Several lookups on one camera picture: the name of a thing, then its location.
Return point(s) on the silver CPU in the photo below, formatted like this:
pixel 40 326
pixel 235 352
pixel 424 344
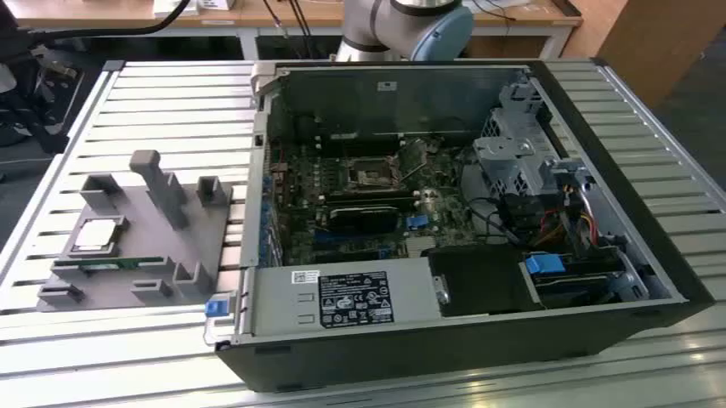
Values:
pixel 96 234

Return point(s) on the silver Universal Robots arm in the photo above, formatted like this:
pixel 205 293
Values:
pixel 368 25

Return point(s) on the CPU socket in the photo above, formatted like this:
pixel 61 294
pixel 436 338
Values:
pixel 371 174

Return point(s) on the black RAM slot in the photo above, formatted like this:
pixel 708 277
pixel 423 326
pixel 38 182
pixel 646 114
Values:
pixel 368 196
pixel 368 203

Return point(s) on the white box with label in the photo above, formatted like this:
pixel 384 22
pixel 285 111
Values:
pixel 215 4

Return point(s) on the green RAM stick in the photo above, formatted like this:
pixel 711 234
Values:
pixel 121 262

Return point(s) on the grey plastic parts rack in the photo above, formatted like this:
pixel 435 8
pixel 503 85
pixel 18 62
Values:
pixel 153 255

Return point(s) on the blue case latch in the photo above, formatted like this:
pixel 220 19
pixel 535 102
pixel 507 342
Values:
pixel 215 308

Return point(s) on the black graphics card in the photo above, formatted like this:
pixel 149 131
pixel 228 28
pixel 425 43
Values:
pixel 363 220

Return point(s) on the silver power supply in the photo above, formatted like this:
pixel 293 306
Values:
pixel 277 302

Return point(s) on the blue board connector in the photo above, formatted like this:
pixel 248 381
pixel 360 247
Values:
pixel 415 222

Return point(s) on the silver chipset heatsink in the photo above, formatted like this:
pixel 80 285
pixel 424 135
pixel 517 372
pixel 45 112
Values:
pixel 420 246

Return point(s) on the green motherboard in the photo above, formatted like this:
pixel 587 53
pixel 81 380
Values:
pixel 448 212

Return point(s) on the silver drive cage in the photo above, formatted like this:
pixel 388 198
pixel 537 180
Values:
pixel 499 149

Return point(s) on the black open PC case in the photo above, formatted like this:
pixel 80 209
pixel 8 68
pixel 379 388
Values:
pixel 396 361

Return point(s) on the black plastic shroud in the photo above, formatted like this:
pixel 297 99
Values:
pixel 481 280

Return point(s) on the wooden desk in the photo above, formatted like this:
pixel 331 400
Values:
pixel 544 13

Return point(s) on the black disk drive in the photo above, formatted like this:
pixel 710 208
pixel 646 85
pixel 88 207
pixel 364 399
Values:
pixel 572 284

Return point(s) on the wooden cabinet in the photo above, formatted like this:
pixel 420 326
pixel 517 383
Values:
pixel 652 42

